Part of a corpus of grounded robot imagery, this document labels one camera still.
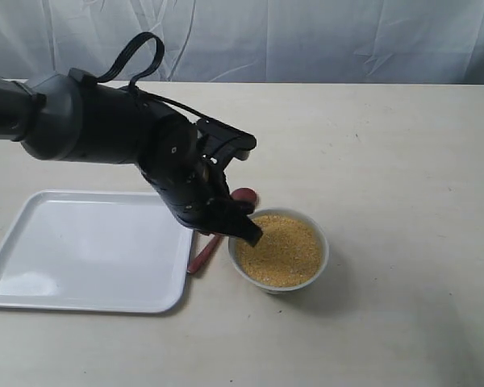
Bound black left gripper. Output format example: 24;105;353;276
139;115;263;246

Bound brown wooden spoon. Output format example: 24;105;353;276
187;188;258;275

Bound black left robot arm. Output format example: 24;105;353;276
0;69;262;245

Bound beige grains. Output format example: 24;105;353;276
235;214;323;288

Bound white ceramic bowl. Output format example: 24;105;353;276
227;208;330;294

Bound white rectangular plastic tray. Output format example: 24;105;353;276
0;191;194;314

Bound grey wrinkled backdrop curtain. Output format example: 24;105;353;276
0;1;484;84

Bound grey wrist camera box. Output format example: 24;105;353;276
195;119;257;161

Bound black flat ribbon cable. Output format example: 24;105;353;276
94;31;166;88

